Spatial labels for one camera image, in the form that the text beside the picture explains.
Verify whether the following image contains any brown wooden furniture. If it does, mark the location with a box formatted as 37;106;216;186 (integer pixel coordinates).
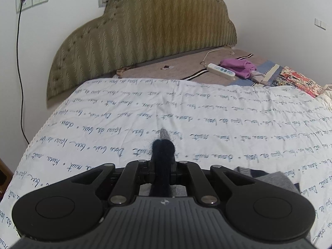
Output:
0;157;14;196

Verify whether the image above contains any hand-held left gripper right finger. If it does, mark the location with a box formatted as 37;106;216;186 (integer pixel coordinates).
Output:
168;161;256;206

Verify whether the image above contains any black power cable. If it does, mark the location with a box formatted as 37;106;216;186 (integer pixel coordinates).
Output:
16;0;30;146

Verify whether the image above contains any floral patchwork blanket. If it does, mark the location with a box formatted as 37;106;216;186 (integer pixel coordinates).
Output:
272;66;325;98

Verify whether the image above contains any brown striped bed sheet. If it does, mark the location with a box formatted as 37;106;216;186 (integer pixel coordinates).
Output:
113;48;262;86

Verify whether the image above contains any white power strip cable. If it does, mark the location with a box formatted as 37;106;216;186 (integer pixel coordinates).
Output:
200;47;235;66

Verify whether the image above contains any blue striped cloth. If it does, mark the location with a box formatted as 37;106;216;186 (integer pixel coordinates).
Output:
229;60;284;87

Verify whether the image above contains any purple cloth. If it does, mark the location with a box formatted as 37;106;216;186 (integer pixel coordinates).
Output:
220;58;257;79

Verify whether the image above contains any pale pink cloth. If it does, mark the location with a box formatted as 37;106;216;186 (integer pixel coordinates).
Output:
249;70;273;86

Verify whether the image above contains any olive padded headboard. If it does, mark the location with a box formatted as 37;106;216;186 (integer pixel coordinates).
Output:
47;0;238;101

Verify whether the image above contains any white script-printed quilt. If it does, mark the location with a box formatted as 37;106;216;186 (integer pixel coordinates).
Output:
0;78;332;249

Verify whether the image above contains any cream quilted blanket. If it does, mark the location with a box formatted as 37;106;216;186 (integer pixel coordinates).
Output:
315;84;332;112

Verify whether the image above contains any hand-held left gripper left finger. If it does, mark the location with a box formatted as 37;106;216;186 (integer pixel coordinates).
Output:
70;161;156;206

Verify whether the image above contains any white power strip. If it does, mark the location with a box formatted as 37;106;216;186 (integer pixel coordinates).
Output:
207;63;236;81

